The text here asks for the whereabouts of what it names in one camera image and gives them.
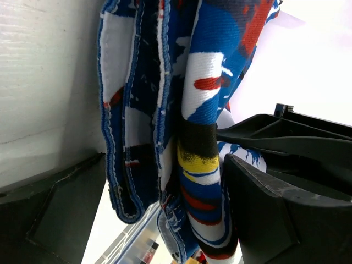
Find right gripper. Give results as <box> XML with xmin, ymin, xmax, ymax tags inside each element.
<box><xmin>217</xmin><ymin>104</ymin><xmax>351</xmax><ymax>201</ymax></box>

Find blue white patterned trousers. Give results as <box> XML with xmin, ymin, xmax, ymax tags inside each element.
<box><xmin>97</xmin><ymin>1</ymin><xmax>281</xmax><ymax>263</ymax></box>

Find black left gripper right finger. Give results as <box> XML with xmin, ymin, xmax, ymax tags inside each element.
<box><xmin>224</xmin><ymin>155</ymin><xmax>351</xmax><ymax>263</ymax></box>

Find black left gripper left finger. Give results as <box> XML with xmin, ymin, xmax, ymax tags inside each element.
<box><xmin>1</xmin><ymin>153</ymin><xmax>106</xmax><ymax>263</ymax></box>

